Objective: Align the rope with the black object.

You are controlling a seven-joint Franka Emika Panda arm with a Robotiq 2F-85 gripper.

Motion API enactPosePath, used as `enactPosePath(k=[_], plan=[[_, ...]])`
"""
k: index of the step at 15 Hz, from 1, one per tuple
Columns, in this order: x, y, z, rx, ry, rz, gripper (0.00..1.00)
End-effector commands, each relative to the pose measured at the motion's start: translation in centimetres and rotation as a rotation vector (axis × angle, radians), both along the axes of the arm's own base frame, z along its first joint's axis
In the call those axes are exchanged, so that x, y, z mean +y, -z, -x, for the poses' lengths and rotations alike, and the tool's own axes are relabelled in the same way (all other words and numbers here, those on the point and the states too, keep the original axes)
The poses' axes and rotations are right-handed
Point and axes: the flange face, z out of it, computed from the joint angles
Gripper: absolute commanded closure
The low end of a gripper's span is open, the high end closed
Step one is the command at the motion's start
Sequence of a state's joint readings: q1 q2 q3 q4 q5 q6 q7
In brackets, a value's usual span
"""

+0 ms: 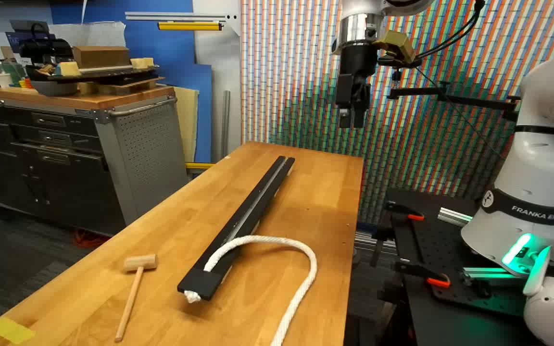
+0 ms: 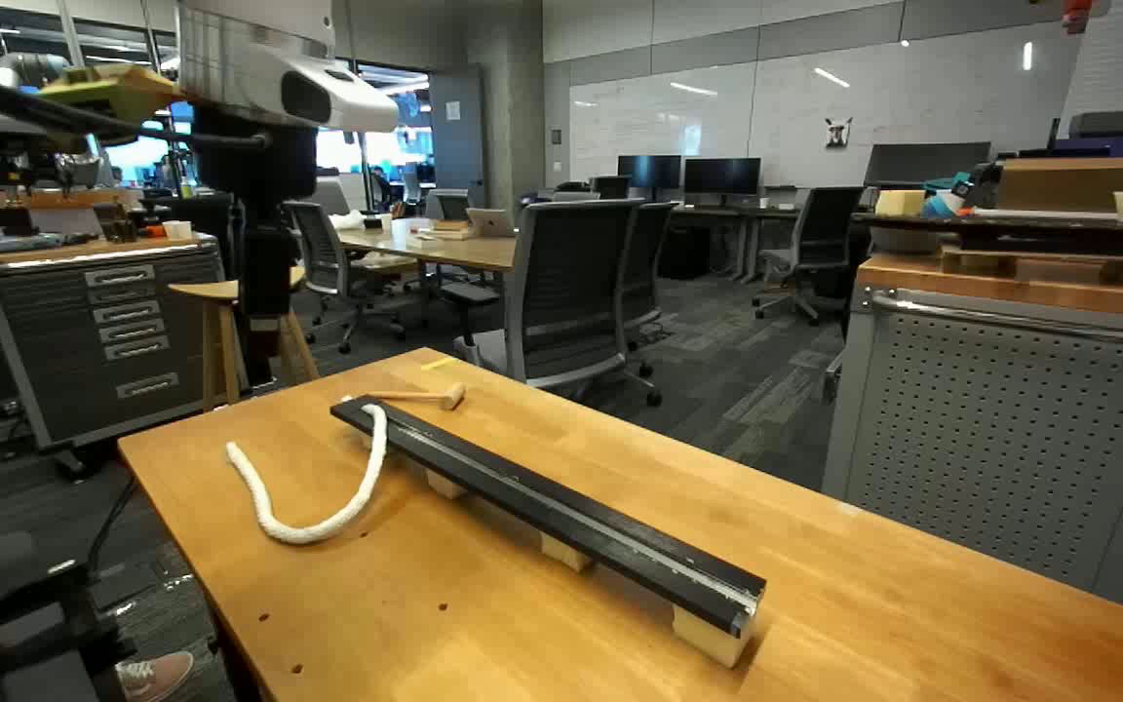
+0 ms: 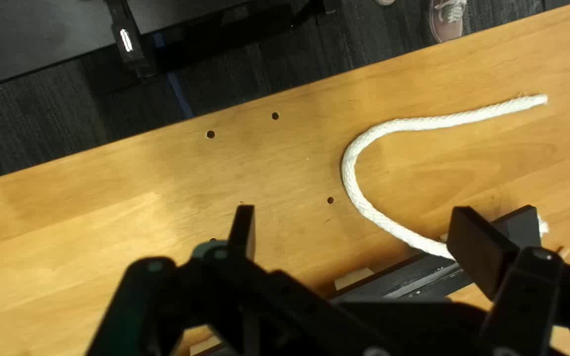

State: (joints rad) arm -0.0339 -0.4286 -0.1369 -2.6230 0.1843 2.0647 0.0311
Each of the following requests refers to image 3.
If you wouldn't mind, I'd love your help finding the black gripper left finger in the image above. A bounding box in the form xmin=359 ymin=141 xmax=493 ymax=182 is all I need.
xmin=228 ymin=206 xmax=256 ymax=260

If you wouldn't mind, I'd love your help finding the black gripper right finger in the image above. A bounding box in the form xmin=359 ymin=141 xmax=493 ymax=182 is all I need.
xmin=448 ymin=206 xmax=519 ymax=299

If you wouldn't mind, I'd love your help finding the white rope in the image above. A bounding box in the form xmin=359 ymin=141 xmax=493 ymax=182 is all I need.
xmin=341 ymin=93 xmax=553 ymax=262

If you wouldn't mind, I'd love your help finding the long black rail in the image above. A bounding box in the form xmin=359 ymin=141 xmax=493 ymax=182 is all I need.
xmin=335 ymin=206 xmax=549 ymax=303

